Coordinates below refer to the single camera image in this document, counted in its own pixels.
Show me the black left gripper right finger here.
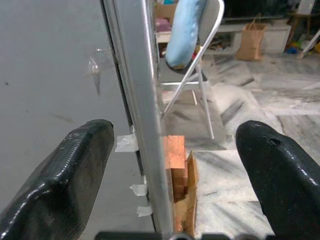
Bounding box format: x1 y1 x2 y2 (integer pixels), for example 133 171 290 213
235 120 320 240

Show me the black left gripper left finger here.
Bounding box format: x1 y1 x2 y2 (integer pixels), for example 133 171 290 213
0 118 116 240

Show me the grey fridge door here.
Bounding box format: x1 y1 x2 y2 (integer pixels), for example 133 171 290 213
0 0 175 240

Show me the orange wooden block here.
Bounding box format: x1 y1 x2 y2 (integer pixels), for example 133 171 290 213
163 135 189 202

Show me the brown paper bag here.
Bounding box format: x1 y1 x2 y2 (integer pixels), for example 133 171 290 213
235 14 267 62

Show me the white folding metal chair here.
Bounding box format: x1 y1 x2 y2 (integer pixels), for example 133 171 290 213
157 0 226 140

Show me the light blue pillow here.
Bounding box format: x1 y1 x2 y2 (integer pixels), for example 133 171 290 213
165 0 214 71

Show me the brown cardboard box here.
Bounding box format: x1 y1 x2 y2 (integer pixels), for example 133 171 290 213
154 2 177 26

